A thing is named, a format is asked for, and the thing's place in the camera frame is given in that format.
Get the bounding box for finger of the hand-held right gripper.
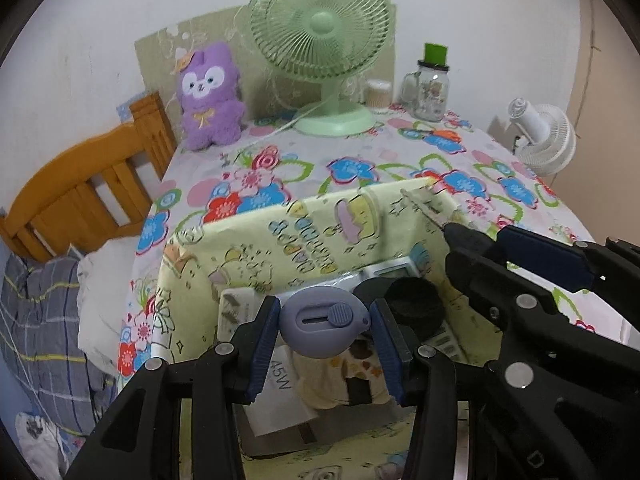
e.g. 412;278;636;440
496;224;640;292
444;222;576;341

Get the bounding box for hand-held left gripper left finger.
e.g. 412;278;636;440
65;295;282;480

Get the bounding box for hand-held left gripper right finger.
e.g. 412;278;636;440
369;298;503;480

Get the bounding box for black round holder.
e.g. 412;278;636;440
352;276;445;343

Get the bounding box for white charger adapter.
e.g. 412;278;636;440
219;287;323;438

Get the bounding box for white remote control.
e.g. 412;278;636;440
360;255;468;361

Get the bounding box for yellow printed storage box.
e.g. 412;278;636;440
152;176;501;480

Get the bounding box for white clip fan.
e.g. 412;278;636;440
506;97;577;176

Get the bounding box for beige door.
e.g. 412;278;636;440
565;0;640;241

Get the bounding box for white pillow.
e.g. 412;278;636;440
77;237;138;376

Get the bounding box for glass jar with green lid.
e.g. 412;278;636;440
400;42;451;122

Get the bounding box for cotton swab jar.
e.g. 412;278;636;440
366;79;391;108

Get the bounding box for grey plaid bedding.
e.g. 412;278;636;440
0;247;118;436

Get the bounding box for purple plush toy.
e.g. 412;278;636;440
175;42;247;151

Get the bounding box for white patterned cloth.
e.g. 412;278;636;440
15;412;66;476

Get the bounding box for wooden bed headboard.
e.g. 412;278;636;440
0;91;178;263

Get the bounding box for green desk fan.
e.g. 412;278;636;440
248;0;393;136

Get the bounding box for beige patterned board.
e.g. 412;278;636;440
134;2;398;126

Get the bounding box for white fan cable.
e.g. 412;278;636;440
240;102;321;148

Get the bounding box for blue wall sticker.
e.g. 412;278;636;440
116;91;151;121

